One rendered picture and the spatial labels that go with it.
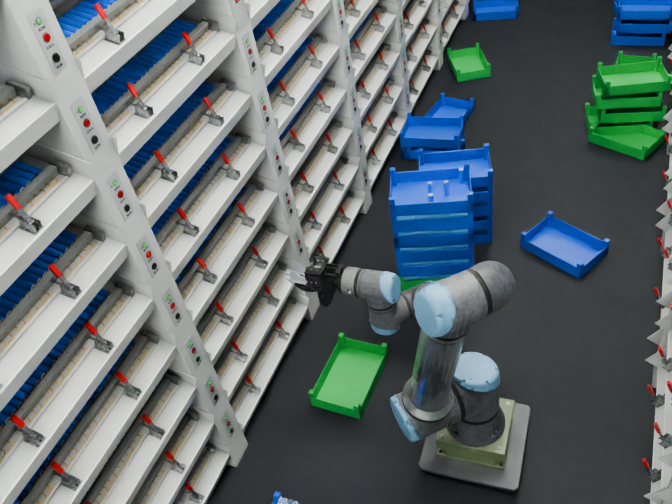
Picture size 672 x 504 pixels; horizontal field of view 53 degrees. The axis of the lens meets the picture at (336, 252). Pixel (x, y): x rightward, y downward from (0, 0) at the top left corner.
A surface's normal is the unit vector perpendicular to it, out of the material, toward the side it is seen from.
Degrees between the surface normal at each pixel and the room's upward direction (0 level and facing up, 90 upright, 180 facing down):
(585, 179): 0
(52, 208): 17
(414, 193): 0
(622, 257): 0
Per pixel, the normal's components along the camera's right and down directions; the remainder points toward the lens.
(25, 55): -0.36, 0.68
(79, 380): 0.12, -0.65
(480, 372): -0.06, -0.80
